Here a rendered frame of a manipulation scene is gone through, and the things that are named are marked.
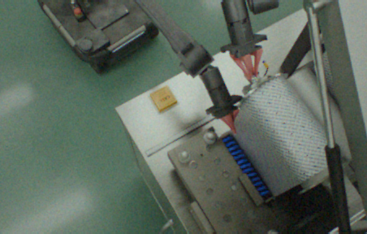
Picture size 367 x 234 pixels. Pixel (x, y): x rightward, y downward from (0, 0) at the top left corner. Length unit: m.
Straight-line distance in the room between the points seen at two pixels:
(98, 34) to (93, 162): 0.71
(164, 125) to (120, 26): 1.08
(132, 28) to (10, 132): 0.91
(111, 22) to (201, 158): 1.31
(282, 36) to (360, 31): 1.17
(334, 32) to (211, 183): 0.84
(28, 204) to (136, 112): 1.12
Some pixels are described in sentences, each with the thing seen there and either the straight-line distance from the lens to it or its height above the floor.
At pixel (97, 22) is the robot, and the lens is 2.29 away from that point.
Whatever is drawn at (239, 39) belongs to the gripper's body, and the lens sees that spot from 0.94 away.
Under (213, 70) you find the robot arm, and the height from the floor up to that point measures 1.19.
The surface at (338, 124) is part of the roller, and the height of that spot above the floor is 1.23.
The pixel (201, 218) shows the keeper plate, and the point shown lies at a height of 1.02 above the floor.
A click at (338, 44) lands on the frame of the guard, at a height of 1.86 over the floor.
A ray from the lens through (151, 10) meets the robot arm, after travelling 1.11.
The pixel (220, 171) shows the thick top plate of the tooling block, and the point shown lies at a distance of 1.15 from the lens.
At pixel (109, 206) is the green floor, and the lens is 2.18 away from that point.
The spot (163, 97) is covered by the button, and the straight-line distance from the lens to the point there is 1.32.
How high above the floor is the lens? 2.14
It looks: 70 degrees down
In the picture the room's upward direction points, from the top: 7 degrees clockwise
